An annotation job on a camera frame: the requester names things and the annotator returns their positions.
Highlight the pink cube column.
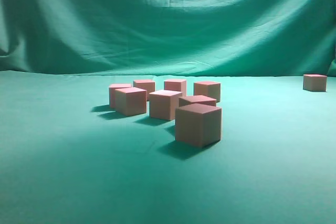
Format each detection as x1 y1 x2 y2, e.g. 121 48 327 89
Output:
178 95 217 106
175 103 222 148
149 90 183 121
303 74 327 92

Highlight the pink cube placed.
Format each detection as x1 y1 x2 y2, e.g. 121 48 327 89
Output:
194 81 221 102
164 79 187 96
109 83 133 109
133 79 155 100

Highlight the pink cube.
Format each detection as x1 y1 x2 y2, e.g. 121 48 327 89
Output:
114 87 147 116

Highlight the green cloth backdrop and cover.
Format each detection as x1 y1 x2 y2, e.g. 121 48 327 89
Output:
1 0 335 223

